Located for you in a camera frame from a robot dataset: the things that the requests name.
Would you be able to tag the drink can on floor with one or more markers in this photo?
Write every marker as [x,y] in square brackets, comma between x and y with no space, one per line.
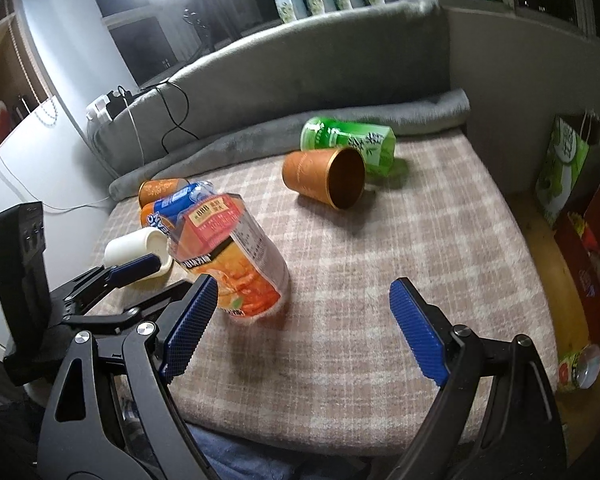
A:
[578,370]

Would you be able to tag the green paper shopping bag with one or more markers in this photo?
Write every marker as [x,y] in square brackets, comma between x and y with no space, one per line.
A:
[571,167]

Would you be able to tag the grey sofa backrest cushion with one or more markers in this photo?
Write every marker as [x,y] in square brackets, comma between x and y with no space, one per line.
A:
[377,55]

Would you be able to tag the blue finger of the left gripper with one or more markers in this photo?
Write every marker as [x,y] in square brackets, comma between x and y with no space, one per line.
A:
[135,270]

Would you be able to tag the grey rolled blanket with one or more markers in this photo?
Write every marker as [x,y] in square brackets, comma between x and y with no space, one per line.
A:
[282,135]

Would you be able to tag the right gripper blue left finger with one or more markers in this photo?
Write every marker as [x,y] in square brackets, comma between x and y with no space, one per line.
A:
[82,434]

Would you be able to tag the red gift box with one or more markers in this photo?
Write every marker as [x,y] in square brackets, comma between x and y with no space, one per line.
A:
[578,238]

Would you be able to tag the orange paper cup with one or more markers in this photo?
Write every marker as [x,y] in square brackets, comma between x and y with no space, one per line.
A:
[152,190]
[332,176]

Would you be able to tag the green tea bottle cup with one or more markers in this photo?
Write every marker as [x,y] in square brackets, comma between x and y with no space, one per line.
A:
[376,143]

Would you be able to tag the orange cut plastic bottle cup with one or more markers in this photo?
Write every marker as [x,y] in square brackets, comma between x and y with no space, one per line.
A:
[219,237]

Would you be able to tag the white power strip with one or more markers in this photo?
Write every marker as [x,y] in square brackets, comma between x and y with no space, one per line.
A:
[97,111]

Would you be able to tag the orange paper cup right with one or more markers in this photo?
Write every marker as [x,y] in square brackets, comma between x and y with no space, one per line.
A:
[332,176]

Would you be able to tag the orange blue bottle cup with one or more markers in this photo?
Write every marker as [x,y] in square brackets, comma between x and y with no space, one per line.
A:
[163,213]

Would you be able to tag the orange paper cup left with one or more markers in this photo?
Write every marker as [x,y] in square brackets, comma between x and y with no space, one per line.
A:
[152,190]

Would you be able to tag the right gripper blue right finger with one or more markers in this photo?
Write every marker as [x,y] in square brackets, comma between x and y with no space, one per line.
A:
[495,414]

